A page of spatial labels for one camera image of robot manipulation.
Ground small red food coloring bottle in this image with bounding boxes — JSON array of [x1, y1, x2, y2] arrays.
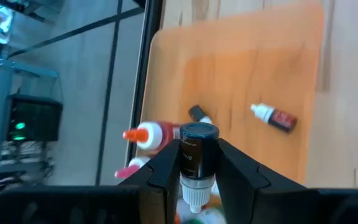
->
[[249, 103, 298, 134]]

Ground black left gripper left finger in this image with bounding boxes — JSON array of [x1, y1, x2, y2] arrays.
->
[[0, 139, 181, 224]]

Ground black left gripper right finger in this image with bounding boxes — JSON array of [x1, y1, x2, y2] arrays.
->
[[216, 139, 358, 224]]

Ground black table edge rail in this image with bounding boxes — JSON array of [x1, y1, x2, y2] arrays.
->
[[126, 0, 164, 162]]

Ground small blue food coloring bottle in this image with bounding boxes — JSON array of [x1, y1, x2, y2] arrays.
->
[[187, 105, 213, 124]]

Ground translucent orange plastic tray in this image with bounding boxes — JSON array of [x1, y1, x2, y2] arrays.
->
[[134, 2, 325, 224]]

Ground large green food coloring bottle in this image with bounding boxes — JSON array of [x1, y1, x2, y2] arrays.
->
[[178, 207, 227, 224]]

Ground large pink-capped food coloring bottle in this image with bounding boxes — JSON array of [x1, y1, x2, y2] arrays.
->
[[114, 156, 151, 180]]

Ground large orange food coloring bottle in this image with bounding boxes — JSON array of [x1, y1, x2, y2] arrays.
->
[[122, 120, 181, 152]]

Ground black computer tower green lights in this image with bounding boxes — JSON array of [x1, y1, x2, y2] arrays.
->
[[6, 95, 64, 143]]

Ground grey metal table frame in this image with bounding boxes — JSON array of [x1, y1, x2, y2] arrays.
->
[[0, 51, 60, 175]]

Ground small black food coloring bottle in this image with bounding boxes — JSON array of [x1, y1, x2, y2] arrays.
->
[[178, 121, 220, 214]]

